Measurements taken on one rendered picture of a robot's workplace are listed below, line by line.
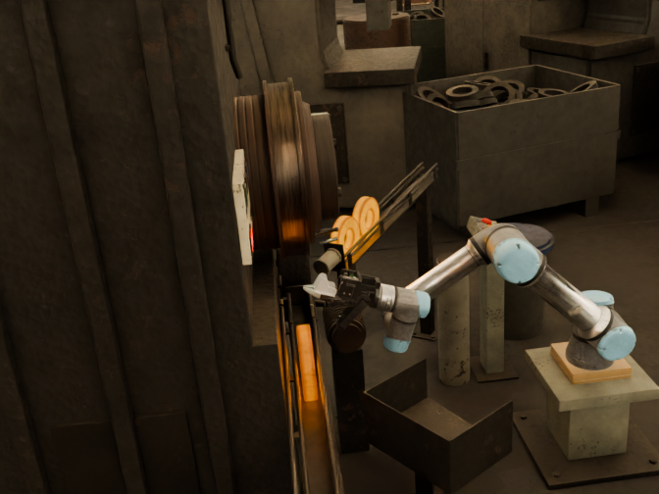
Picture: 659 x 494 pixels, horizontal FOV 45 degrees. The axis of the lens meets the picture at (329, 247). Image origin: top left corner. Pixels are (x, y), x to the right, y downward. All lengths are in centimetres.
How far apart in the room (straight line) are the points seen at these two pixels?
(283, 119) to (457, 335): 141
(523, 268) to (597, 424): 71
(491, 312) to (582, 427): 61
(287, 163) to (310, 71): 291
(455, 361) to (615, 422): 66
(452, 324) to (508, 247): 85
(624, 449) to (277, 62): 298
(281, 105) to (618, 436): 157
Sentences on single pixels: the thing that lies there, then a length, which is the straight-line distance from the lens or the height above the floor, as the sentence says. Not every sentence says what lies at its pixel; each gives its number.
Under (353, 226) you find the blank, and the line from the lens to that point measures 271.
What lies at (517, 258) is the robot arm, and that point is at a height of 81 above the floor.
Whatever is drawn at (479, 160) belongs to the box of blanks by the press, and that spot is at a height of 47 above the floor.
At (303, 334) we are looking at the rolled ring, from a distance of 188.
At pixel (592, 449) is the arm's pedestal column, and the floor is 5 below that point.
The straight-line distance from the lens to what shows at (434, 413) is 196.
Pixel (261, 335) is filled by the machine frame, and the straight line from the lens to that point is 179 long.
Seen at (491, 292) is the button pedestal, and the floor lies 37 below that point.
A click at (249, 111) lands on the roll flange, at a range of 197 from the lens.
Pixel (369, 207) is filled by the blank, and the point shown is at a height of 76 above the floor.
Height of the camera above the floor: 172
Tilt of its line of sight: 23 degrees down
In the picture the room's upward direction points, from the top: 5 degrees counter-clockwise
